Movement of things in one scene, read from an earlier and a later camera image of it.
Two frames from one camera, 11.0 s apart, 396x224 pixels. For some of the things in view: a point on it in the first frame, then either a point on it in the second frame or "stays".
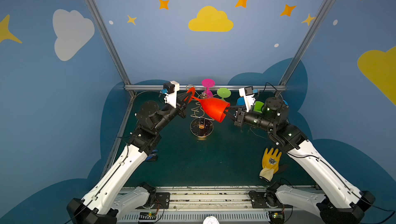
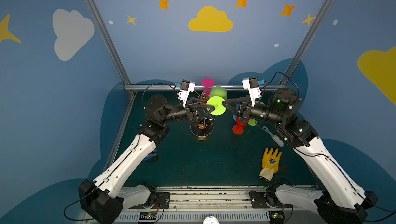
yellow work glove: x=270 y=163 stays
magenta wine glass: x=208 y=83 stays
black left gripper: x=181 y=110 to x=189 y=113
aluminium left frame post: x=99 y=22 stays
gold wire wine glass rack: x=200 y=126 stays
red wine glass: x=215 y=108 to x=238 y=128
